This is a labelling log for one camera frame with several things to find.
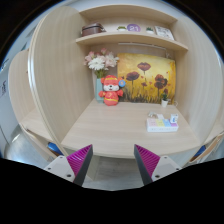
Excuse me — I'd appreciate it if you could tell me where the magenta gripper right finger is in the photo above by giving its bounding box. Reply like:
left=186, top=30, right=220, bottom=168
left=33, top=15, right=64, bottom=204
left=133, top=144, right=183, bottom=186

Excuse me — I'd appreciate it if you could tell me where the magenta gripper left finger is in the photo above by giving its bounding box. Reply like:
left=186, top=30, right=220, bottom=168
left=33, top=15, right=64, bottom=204
left=44, top=144, right=94, bottom=187

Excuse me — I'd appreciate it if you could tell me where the blue stool under desk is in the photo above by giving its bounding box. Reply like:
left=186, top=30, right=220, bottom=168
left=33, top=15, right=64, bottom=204
left=47, top=142, right=63, bottom=155

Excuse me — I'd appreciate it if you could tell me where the small grey adapter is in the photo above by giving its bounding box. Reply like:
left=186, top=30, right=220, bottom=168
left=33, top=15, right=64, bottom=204
left=148, top=112, right=158, bottom=118

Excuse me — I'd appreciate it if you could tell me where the small white potted plant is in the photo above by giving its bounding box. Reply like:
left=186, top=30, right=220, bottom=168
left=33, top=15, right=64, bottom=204
left=161, top=93, right=168, bottom=108

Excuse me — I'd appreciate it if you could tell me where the red plush doll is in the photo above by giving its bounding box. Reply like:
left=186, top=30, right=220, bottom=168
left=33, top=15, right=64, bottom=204
left=98, top=75, right=125, bottom=106

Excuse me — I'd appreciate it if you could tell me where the light blue vase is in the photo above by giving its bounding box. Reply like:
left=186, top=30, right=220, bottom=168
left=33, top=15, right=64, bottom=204
left=95, top=79, right=103, bottom=103

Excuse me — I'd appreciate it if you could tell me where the poppy flower painting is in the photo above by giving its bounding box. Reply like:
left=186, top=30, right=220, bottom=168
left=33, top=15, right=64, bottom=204
left=117, top=53, right=176, bottom=104

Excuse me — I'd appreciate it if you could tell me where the wooden desk shelf unit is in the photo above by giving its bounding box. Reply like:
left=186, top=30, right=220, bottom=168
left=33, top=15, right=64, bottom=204
left=9, top=2, right=224, bottom=164

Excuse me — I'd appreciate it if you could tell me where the pink white flower bouquet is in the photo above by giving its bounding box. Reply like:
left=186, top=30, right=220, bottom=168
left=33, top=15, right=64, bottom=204
left=84, top=48, right=119, bottom=78

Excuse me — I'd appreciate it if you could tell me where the white framed card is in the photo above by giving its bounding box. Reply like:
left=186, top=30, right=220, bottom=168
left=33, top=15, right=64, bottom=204
left=155, top=26, right=174, bottom=40

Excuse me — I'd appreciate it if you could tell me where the small green plant right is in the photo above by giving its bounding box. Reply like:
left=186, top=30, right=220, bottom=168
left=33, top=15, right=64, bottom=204
left=146, top=27, right=155, bottom=34

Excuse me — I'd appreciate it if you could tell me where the small green plant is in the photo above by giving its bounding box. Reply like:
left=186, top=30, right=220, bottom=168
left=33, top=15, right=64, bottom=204
left=146, top=27, right=155, bottom=34
left=117, top=26, right=127, bottom=32

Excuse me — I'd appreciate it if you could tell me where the brown box on shelf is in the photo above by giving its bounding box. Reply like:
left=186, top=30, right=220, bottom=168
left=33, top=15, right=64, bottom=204
left=81, top=23, right=105, bottom=36

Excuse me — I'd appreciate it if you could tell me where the purple round clock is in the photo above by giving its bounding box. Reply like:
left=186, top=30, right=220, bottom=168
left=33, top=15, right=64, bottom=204
left=127, top=24, right=141, bottom=32

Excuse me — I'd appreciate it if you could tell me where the small green plant left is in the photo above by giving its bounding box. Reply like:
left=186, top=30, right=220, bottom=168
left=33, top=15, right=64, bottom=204
left=117, top=26, right=127, bottom=32

